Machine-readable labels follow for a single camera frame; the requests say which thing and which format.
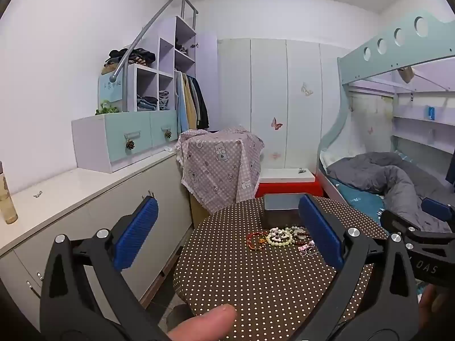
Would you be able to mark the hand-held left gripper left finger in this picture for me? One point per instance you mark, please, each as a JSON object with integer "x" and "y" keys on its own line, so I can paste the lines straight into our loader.
{"x": 137, "y": 232}

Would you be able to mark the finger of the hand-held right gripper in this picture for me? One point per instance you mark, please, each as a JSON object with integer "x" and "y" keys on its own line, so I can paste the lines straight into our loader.
{"x": 426, "y": 237}
{"x": 439, "y": 209}

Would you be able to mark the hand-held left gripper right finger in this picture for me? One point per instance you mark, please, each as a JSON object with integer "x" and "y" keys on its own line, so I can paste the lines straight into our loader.
{"x": 320, "y": 229}

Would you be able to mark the grey metal tin box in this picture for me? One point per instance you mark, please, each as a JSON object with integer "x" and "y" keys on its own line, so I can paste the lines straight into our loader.
{"x": 280, "y": 209}

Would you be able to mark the person's right hand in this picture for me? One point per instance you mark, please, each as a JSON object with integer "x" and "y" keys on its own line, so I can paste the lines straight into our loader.
{"x": 439, "y": 307}

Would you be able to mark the person's left hand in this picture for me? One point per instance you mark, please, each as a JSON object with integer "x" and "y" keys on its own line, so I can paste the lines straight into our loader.
{"x": 204, "y": 323}

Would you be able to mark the beige low cabinet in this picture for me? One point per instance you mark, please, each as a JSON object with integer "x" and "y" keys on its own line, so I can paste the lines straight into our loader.
{"x": 106, "y": 206}

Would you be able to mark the grey duvet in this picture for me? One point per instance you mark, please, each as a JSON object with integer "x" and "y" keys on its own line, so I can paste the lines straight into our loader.
{"x": 394, "y": 181}

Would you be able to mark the red white storage box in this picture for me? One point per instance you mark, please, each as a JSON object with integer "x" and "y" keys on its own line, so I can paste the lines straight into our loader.
{"x": 288, "y": 184}

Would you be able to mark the polka-dot round table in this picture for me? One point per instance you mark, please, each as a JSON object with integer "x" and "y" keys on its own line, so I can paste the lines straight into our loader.
{"x": 256, "y": 284}

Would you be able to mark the faint pink butterfly sticker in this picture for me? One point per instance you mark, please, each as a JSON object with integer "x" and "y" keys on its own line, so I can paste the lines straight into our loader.
{"x": 276, "y": 155}

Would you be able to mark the small blue card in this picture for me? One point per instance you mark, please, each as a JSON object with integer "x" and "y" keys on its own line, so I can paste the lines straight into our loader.
{"x": 431, "y": 113}

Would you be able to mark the pink checked bear cloth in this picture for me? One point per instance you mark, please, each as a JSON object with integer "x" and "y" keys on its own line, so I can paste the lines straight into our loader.
{"x": 217, "y": 170}

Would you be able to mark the teal drawer cabinet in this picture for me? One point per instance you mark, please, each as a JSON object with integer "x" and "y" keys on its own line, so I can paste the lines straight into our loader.
{"x": 117, "y": 131}

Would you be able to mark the green plant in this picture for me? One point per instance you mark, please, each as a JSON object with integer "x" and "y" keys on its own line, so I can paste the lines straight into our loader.
{"x": 106, "y": 109}

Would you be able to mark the folded blue jeans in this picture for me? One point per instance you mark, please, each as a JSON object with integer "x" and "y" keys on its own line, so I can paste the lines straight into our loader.
{"x": 146, "y": 103}

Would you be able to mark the light blue hanging garment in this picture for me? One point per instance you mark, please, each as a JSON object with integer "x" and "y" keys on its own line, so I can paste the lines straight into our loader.
{"x": 181, "y": 110}

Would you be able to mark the clear drink bottle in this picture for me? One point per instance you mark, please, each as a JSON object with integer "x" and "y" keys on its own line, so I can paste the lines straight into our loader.
{"x": 7, "y": 199}

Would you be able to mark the mustard hanging coat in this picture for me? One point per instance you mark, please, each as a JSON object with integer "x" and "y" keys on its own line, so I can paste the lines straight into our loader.
{"x": 190, "y": 106}

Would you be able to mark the brown hanging pouch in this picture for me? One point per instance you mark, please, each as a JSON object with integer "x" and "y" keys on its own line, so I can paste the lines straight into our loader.
{"x": 406, "y": 74}

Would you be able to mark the white gold butterfly sticker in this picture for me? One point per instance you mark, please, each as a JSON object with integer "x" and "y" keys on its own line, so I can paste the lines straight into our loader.
{"x": 306, "y": 89}

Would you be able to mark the dark hanging jackets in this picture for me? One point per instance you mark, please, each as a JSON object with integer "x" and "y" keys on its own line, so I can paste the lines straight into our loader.
{"x": 202, "y": 106}

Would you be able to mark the white wardrobe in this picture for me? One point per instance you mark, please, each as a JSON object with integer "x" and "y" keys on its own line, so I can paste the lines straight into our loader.
{"x": 270, "y": 78}

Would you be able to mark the teal bunk bed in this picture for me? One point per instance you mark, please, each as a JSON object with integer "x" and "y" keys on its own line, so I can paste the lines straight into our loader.
{"x": 387, "y": 42}

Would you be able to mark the pile of dark clothes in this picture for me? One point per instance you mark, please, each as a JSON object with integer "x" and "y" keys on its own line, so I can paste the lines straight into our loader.
{"x": 138, "y": 56}

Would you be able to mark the white stair shelf cabinet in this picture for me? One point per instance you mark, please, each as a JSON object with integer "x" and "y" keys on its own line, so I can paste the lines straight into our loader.
{"x": 167, "y": 57}

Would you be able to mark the grey metal handrail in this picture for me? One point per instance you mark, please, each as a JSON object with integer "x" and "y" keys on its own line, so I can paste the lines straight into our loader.
{"x": 142, "y": 35}

